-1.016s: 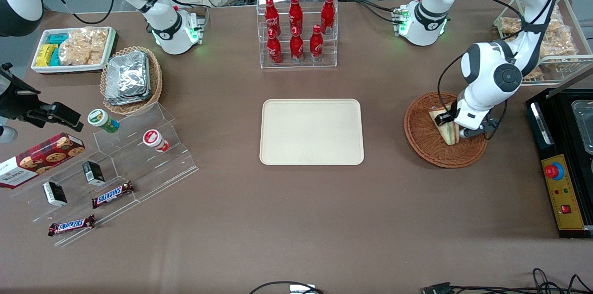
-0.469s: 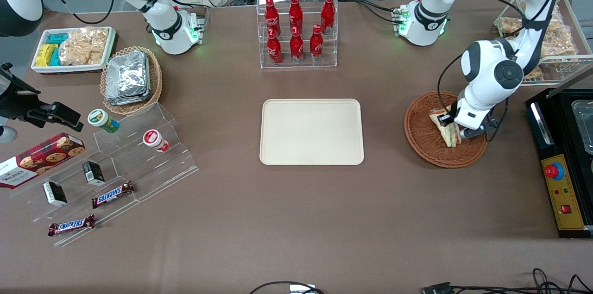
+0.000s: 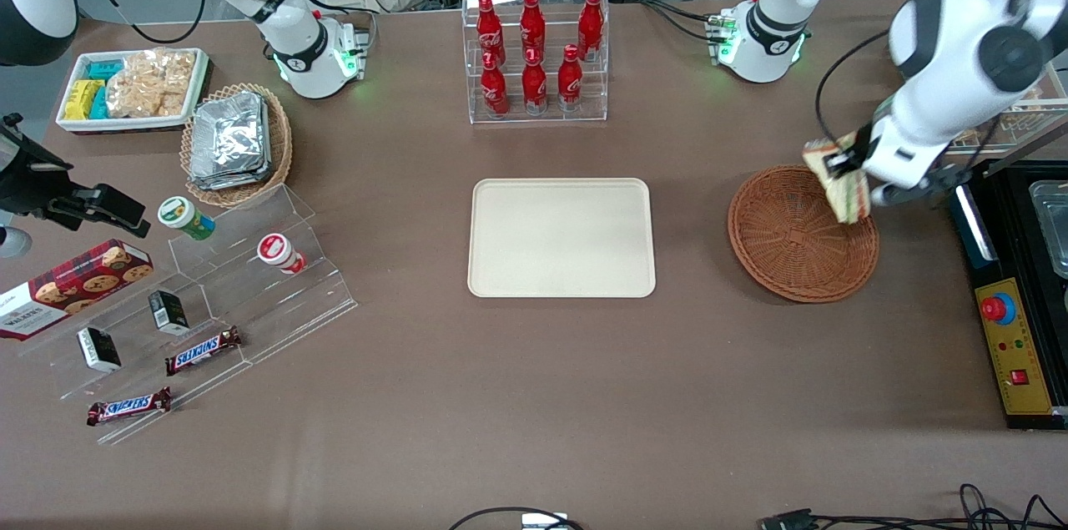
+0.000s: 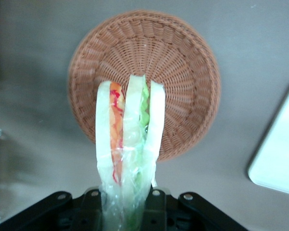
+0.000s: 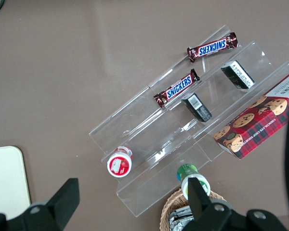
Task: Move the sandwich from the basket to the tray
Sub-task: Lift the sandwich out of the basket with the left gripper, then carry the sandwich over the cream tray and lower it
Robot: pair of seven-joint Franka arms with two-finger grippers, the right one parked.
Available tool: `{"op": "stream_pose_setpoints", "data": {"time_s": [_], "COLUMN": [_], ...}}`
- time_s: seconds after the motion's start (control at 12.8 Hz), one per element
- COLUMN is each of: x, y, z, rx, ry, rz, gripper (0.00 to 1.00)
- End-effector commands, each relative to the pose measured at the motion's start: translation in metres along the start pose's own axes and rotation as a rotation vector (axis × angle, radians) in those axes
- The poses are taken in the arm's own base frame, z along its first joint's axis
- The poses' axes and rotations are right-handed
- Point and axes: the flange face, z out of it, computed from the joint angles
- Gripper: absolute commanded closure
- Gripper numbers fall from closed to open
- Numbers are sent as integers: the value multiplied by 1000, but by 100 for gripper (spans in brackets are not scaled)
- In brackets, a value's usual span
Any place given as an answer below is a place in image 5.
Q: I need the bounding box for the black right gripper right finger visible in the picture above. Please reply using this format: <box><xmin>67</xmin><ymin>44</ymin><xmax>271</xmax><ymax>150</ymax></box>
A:
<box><xmin>180</xmin><ymin>177</ymin><xmax>289</xmax><ymax>231</ymax></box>

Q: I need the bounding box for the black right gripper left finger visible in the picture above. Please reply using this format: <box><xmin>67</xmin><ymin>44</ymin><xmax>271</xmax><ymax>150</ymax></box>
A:
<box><xmin>0</xmin><ymin>178</ymin><xmax>80</xmax><ymax>231</ymax></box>

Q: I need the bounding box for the small brown wicker basket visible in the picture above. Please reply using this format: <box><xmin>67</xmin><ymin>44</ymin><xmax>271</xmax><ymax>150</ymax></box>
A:
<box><xmin>160</xmin><ymin>188</ymin><xmax>228</xmax><ymax>231</ymax></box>

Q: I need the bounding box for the white rectangular plastic tray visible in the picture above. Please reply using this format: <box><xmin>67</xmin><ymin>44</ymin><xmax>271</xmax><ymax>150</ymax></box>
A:
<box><xmin>0</xmin><ymin>146</ymin><xmax>31</xmax><ymax>214</ymax></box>

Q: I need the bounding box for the silver foil snack packet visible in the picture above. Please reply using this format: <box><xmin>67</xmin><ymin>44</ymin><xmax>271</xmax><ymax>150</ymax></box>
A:
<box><xmin>168</xmin><ymin>205</ymin><xmax>196</xmax><ymax>231</ymax></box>

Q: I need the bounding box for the green white yogurt cup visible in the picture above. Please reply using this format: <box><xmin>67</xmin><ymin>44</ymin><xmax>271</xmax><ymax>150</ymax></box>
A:
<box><xmin>177</xmin><ymin>164</ymin><xmax>211</xmax><ymax>200</ymax></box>

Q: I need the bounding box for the red lid yogurt cup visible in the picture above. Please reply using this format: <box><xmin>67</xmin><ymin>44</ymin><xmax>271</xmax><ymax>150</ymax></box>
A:
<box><xmin>107</xmin><ymin>145</ymin><xmax>133</xmax><ymax>178</ymax></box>

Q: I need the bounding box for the small black carton box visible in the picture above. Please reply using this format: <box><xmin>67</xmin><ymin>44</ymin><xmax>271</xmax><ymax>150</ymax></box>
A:
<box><xmin>220</xmin><ymin>60</ymin><xmax>255</xmax><ymax>90</ymax></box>
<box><xmin>181</xmin><ymin>93</ymin><xmax>213</xmax><ymax>123</ymax></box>

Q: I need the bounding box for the red tartan cookie box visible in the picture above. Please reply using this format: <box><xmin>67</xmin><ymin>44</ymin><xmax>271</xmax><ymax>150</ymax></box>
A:
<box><xmin>213</xmin><ymin>71</ymin><xmax>289</xmax><ymax>160</ymax></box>

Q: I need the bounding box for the clear acrylic stepped display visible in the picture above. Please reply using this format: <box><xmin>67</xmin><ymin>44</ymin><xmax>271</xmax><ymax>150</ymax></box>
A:
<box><xmin>88</xmin><ymin>25</ymin><xmax>289</xmax><ymax>218</ymax></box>

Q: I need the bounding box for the snickers chocolate bar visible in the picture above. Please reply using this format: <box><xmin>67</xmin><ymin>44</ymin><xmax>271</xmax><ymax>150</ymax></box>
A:
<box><xmin>153</xmin><ymin>68</ymin><xmax>200</xmax><ymax>109</ymax></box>
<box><xmin>186</xmin><ymin>32</ymin><xmax>239</xmax><ymax>64</ymax></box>

